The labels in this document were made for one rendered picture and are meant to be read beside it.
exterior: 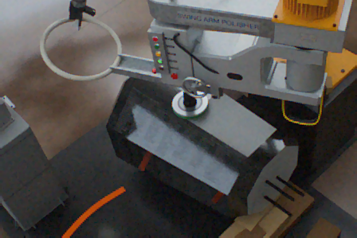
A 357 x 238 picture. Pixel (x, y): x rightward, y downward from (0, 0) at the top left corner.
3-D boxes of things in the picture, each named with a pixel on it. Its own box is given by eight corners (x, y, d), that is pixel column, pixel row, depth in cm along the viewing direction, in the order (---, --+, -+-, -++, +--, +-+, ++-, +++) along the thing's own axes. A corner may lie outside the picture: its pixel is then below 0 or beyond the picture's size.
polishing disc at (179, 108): (170, 95, 308) (169, 93, 308) (203, 87, 309) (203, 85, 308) (175, 120, 294) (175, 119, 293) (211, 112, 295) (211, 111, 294)
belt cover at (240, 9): (349, 24, 233) (353, -5, 220) (340, 60, 218) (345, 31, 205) (162, -2, 265) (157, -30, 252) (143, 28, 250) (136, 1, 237)
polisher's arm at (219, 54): (324, 93, 268) (333, 22, 232) (316, 126, 255) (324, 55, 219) (196, 70, 293) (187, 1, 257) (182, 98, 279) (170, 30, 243)
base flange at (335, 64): (304, 31, 354) (304, 25, 351) (362, 63, 327) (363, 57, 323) (256, 68, 336) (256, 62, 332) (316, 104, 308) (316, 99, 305)
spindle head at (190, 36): (236, 71, 283) (232, 7, 250) (224, 99, 270) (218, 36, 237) (176, 60, 295) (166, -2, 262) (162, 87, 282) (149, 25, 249)
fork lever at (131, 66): (231, 76, 286) (230, 71, 282) (220, 101, 274) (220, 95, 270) (122, 55, 307) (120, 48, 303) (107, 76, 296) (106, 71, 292)
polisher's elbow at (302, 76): (287, 64, 260) (288, 35, 246) (324, 68, 255) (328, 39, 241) (282, 90, 249) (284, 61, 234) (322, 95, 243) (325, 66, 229)
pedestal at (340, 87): (297, 90, 416) (301, 21, 362) (364, 131, 379) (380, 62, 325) (242, 136, 392) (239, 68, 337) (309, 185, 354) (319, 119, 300)
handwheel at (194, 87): (214, 88, 272) (212, 68, 261) (208, 102, 266) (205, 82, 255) (188, 83, 277) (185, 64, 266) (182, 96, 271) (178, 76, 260)
